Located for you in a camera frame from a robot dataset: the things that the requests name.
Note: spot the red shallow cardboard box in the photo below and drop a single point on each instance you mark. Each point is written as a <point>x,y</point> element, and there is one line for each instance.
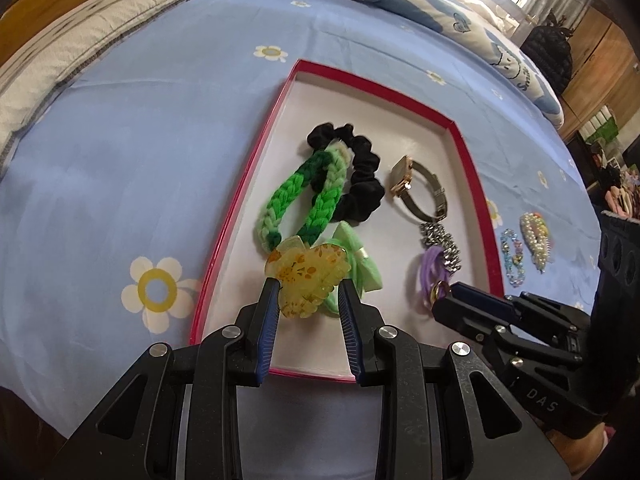
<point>310,90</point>

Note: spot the gold wrist watch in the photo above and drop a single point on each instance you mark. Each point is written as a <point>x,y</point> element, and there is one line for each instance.
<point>402,177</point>

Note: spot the black puffer jacket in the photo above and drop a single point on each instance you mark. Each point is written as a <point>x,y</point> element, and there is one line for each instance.
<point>547,55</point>

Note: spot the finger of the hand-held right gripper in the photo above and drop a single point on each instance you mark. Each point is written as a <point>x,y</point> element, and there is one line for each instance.
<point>465,317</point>
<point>485,297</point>

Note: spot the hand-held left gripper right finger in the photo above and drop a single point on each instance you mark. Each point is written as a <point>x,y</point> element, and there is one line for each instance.
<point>348,330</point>

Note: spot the green and white boxes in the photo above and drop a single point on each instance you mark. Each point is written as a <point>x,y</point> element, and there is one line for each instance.
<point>605,127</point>

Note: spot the black scrunchie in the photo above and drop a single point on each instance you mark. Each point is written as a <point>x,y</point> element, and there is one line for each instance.
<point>362,195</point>

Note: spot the blue floral bedsheet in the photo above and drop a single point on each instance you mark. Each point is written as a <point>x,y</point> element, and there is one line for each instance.
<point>125,160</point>

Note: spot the pile of clothes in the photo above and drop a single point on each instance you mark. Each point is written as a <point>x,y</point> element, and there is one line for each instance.
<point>620,195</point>

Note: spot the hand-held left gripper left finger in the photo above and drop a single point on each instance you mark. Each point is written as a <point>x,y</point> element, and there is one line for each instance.
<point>267,330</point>

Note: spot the yellow translucent hair claw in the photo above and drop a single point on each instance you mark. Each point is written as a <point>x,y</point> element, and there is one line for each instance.
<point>305,275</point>

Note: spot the wooden wardrobe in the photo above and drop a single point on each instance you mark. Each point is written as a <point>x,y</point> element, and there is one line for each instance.
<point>600,70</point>

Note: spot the wooden headboard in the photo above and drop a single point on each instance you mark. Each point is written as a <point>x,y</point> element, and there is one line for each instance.
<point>45,25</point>

